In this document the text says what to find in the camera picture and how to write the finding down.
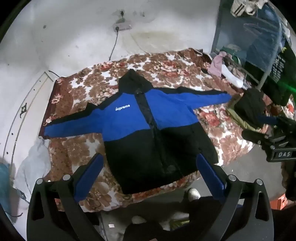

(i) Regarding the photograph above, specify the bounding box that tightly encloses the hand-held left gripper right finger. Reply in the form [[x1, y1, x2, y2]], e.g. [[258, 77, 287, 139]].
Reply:
[[195, 153, 272, 241]]

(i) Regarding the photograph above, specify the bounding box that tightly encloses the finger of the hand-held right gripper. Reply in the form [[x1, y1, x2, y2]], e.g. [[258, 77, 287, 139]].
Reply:
[[258, 115, 279, 126], [242, 129, 270, 145]]

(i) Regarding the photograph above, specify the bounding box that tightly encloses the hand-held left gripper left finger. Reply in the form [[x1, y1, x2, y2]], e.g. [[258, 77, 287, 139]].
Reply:
[[26, 153, 104, 241]]

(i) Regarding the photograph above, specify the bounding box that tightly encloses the blue and black jacket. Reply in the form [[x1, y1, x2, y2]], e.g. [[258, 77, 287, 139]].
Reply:
[[44, 69, 233, 195]]

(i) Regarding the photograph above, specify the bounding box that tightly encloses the black folded garment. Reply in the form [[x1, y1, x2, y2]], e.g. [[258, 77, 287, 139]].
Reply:
[[233, 89, 266, 130]]

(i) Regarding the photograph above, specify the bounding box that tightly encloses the white shoe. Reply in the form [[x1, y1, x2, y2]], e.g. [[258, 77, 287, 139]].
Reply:
[[131, 215, 149, 226], [187, 188, 201, 202]]

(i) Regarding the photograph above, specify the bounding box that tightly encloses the floral blanket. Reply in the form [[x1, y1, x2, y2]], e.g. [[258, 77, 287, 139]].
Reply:
[[38, 48, 296, 212]]

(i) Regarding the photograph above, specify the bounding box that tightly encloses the black printed hanging jacket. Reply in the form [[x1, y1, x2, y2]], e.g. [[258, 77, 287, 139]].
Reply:
[[243, 39, 296, 106]]

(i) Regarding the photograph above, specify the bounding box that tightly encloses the grey metal pole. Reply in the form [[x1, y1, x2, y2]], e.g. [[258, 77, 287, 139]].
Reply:
[[257, 23, 282, 91]]

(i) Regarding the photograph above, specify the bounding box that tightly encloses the white cloth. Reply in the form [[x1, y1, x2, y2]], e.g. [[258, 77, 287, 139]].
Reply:
[[221, 64, 244, 88]]

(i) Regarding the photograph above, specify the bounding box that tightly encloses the orange box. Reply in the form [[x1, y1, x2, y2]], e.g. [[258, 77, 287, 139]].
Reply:
[[269, 193, 289, 210]]

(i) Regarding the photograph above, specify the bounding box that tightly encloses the pink cloth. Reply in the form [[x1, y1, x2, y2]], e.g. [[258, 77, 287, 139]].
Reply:
[[207, 51, 228, 77]]

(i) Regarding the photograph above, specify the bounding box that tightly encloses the teal cloth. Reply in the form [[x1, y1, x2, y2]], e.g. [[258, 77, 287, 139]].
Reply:
[[0, 163, 12, 216]]

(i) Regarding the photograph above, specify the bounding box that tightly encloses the blue mesh net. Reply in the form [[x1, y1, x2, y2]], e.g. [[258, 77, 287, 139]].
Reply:
[[211, 0, 287, 91]]

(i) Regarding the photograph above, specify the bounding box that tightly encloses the white striped jacket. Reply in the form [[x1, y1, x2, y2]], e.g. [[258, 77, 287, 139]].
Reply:
[[230, 0, 262, 17]]

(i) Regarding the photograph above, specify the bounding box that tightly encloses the white power strip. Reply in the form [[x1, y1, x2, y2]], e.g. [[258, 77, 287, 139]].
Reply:
[[112, 22, 132, 32]]

